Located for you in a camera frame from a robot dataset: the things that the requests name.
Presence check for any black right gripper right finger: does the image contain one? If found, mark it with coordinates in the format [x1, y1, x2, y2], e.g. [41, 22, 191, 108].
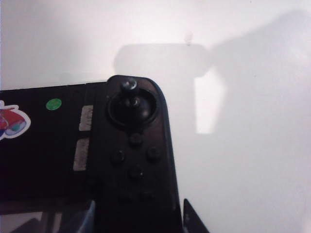
[183, 198, 210, 233]

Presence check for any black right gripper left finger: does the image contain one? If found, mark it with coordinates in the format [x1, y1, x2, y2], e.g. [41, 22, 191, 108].
[81, 200, 96, 233]

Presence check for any black remote control with joysticks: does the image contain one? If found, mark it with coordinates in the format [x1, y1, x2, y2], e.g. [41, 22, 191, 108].
[0, 74, 183, 233]

